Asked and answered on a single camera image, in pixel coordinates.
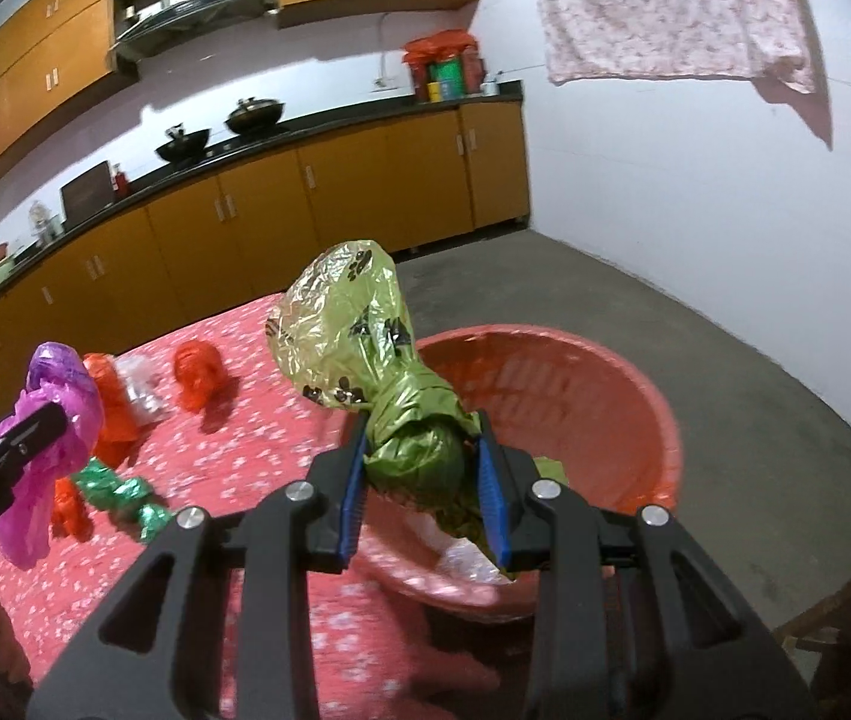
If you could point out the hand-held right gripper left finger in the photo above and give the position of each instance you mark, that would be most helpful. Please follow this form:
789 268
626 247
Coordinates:
350 495

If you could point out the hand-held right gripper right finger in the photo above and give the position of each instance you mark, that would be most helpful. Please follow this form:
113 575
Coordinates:
493 502

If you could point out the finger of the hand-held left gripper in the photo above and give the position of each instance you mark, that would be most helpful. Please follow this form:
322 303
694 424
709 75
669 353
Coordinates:
32 431

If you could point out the purple plastic bag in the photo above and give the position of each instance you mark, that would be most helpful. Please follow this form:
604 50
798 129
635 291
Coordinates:
65 382

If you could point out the large orange plastic bag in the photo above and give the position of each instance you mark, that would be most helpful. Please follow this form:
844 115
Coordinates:
114 405

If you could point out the small orange plastic scrap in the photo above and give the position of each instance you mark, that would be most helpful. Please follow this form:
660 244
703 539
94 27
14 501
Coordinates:
69 514

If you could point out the green foil wrapper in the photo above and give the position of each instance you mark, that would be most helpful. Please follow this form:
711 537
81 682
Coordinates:
114 491

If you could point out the clear plastic bag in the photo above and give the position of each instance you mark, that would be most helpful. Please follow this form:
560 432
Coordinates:
142 390

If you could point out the red plastic bin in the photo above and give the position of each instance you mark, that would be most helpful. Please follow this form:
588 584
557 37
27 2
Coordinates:
545 390

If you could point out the small red plastic bag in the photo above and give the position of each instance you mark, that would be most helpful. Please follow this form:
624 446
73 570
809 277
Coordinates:
199 375

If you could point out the green printed plastic bag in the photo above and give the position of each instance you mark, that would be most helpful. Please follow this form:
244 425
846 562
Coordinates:
335 315

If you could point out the clear plastic wrapper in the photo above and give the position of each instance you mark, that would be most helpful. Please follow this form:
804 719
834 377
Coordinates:
470 562

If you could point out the red floral tablecloth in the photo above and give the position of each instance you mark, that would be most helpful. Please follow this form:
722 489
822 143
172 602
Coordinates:
245 457

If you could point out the glass jar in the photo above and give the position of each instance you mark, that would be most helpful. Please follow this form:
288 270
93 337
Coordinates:
39 221

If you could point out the brown cutting board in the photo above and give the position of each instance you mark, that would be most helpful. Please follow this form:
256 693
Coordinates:
86 193

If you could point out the small red bottle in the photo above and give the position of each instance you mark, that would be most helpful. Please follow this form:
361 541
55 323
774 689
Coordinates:
120 181

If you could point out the wooden lower kitchen cabinets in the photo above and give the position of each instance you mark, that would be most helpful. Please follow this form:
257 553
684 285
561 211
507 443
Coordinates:
260 202

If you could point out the black wok without lid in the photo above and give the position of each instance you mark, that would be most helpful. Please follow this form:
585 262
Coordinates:
181 146

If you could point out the long wooden upper cabinets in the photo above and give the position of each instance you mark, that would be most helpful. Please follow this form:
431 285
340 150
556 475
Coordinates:
28 75

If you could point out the wooden chair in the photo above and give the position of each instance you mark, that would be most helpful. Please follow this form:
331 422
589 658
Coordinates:
845 615

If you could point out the black wok with lid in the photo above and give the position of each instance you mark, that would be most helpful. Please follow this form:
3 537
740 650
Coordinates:
254 116

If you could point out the white mug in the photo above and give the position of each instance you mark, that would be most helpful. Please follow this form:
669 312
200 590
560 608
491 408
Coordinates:
490 85

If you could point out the green box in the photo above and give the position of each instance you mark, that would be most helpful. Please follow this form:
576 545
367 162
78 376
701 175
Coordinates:
446 81

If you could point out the range hood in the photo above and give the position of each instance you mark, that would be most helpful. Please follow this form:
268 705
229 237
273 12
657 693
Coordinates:
185 22

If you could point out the red bag on counter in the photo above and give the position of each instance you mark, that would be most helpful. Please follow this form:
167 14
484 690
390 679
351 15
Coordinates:
440 45

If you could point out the pink floral hanging cloth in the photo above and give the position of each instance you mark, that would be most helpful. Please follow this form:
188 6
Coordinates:
657 7

